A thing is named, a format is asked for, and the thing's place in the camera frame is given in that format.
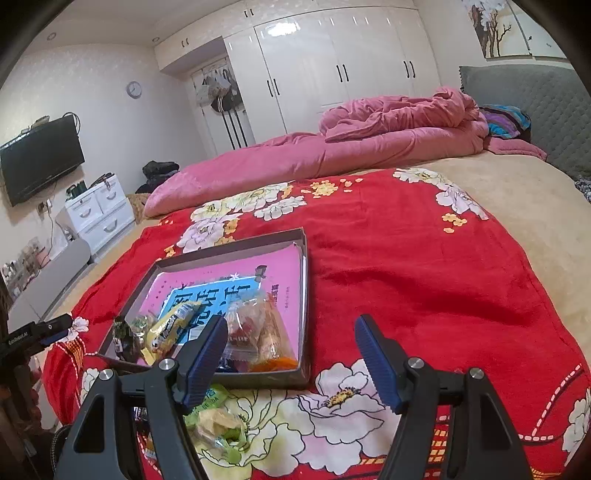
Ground brown woven basket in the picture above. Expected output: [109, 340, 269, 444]
[127, 193, 153, 224]

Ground beige bed sheet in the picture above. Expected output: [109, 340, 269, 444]
[9, 150, 591, 370]

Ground white drawer chest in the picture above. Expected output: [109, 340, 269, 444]
[58, 174, 137, 261]

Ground colourful striped cloth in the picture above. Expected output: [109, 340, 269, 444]
[480, 104, 532, 139]

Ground yellow and blue snack packet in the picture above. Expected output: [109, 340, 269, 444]
[145, 305, 204, 356]

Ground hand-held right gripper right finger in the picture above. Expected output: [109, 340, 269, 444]
[355, 315, 529, 480]

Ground pink and blue book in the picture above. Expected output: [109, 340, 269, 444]
[148, 240, 306, 342]

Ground pink quilt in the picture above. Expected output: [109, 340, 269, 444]
[143, 88, 550, 217]

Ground orange cracker packet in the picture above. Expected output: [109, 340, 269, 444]
[252, 300, 298, 372]

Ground clear red snack packet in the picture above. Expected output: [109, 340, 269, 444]
[222, 295, 266, 365]

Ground black wall television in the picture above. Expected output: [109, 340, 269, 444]
[0, 115, 85, 207]

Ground white door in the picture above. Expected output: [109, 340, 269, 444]
[191, 60, 257, 155]

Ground black bag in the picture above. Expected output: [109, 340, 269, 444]
[136, 160, 181, 195]

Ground red floral blanket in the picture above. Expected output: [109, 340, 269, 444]
[41, 166, 591, 480]

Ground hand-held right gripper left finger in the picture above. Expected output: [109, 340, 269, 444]
[55, 315, 229, 480]

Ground white glossy wardrobe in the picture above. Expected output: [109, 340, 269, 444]
[154, 0, 441, 158]

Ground pale yellow snack packet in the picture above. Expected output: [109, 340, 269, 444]
[194, 406, 250, 444]

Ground shallow brown cardboard box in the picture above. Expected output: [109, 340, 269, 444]
[98, 226, 311, 391]

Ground grey padded headboard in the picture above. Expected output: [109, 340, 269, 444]
[458, 65, 591, 181]

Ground hanging bags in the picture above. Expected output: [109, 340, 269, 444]
[198, 69, 242, 114]

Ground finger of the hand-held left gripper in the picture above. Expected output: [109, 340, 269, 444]
[34, 314, 75, 348]

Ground floral wall painting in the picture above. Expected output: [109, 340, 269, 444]
[462, 0, 571, 60]

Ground grey bench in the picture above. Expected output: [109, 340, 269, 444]
[7, 237, 90, 328]

